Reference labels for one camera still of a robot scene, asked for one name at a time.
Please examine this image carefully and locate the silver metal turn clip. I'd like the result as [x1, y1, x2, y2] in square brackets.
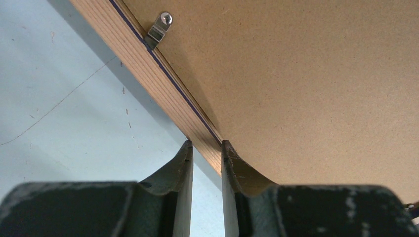
[144, 12, 173, 50]

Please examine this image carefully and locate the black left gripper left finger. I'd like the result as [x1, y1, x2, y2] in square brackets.
[0, 141, 193, 237]

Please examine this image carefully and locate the brown cardboard backing board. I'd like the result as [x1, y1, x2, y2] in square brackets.
[126, 0, 419, 202]

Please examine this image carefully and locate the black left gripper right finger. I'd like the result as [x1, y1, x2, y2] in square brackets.
[221, 140, 419, 237]

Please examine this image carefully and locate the wooden picture frame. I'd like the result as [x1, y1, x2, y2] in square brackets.
[71, 0, 222, 173]

